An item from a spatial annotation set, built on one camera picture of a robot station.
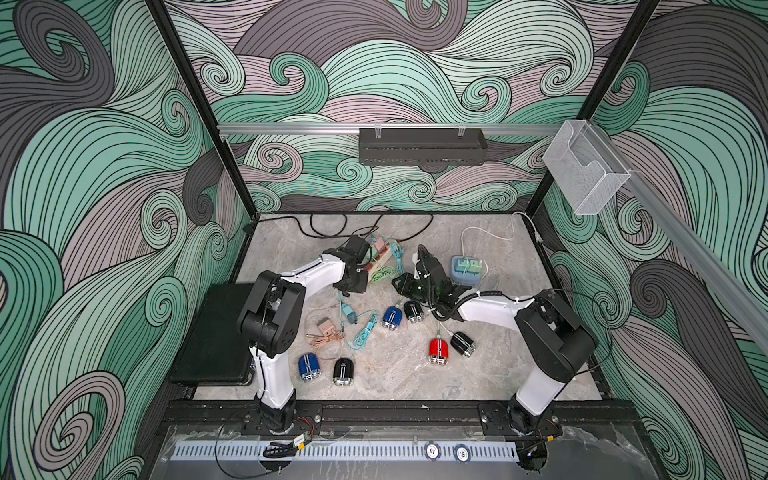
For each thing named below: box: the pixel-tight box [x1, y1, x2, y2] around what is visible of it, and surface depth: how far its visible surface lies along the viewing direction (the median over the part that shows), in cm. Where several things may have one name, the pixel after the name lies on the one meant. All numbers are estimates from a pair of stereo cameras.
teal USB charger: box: [342, 304, 357, 324], surface depth 90 cm
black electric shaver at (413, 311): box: [404, 300, 424, 324], surface depth 92 cm
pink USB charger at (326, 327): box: [316, 317, 336, 336], surface depth 89 cm
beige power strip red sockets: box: [365, 237, 393, 281], surface depth 103 cm
